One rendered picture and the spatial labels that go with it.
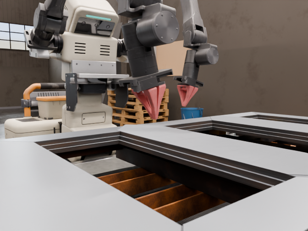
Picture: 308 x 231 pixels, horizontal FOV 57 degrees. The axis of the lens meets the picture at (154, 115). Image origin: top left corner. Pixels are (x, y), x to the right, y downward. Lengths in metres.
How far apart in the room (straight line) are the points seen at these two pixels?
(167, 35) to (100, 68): 0.84
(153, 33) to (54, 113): 1.15
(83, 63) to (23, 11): 11.46
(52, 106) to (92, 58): 0.39
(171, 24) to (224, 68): 5.00
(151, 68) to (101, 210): 0.31
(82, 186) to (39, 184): 0.07
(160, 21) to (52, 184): 0.32
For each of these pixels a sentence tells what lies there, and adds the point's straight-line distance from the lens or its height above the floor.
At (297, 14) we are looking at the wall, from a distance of 5.00.
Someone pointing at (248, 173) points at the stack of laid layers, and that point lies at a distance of 0.58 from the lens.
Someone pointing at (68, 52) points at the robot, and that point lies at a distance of 1.30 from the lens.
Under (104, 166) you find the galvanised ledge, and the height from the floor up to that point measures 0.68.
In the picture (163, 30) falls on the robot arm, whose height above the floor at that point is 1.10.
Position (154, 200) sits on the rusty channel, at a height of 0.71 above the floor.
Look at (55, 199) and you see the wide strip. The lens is 0.42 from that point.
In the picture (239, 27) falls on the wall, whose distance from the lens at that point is 5.46.
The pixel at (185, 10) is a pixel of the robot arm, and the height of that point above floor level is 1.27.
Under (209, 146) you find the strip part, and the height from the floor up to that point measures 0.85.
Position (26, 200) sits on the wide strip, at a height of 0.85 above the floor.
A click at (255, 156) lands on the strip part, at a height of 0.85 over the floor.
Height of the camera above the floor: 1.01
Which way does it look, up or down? 7 degrees down
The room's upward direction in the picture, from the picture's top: straight up
